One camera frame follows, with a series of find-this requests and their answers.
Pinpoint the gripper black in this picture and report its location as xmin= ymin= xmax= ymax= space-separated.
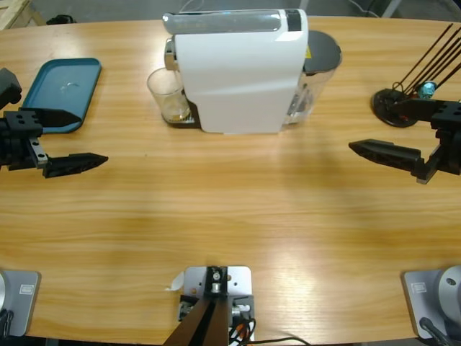
xmin=348 ymin=99 xmax=461 ymax=185
xmin=0 ymin=107 xmax=109 ymax=179

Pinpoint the clear drinking glass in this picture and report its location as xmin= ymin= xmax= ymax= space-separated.
xmin=146 ymin=67 xmax=192 ymax=123

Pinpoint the white capsule coffee machine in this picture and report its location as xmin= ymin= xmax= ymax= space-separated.
xmin=161 ymin=7 xmax=310 ymax=136

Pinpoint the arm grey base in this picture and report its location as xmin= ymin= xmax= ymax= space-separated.
xmin=401 ymin=265 xmax=461 ymax=340
xmin=0 ymin=270 xmax=42 ymax=337

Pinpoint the blue coffee capsule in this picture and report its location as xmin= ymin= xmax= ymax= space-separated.
xmin=417 ymin=81 xmax=437 ymax=99

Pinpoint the blue rectangular tray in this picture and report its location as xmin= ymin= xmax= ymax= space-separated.
xmin=21 ymin=57 xmax=103 ymax=135

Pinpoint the grey metal leg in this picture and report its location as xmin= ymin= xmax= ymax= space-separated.
xmin=381 ymin=0 xmax=400 ymax=18

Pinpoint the white tape piece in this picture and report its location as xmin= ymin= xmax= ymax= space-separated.
xmin=164 ymin=270 xmax=185 ymax=292

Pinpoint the black wire capsule holder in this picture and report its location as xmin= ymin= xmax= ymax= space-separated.
xmin=370 ymin=23 xmax=461 ymax=127

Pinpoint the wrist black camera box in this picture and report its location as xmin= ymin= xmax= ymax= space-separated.
xmin=0 ymin=67 xmax=23 ymax=111

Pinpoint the white floor cable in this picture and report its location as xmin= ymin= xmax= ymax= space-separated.
xmin=347 ymin=0 xmax=383 ymax=18

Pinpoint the black cable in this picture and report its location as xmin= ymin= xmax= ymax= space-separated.
xmin=0 ymin=309 xmax=15 ymax=336
xmin=419 ymin=316 xmax=451 ymax=346
xmin=251 ymin=336 xmax=310 ymax=346

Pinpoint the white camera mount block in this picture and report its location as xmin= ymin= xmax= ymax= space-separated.
xmin=179 ymin=265 xmax=256 ymax=342

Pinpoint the dark camera post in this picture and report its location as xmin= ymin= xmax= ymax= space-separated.
xmin=161 ymin=265 xmax=231 ymax=346

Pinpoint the orange cable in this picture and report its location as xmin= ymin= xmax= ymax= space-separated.
xmin=230 ymin=319 xmax=256 ymax=343

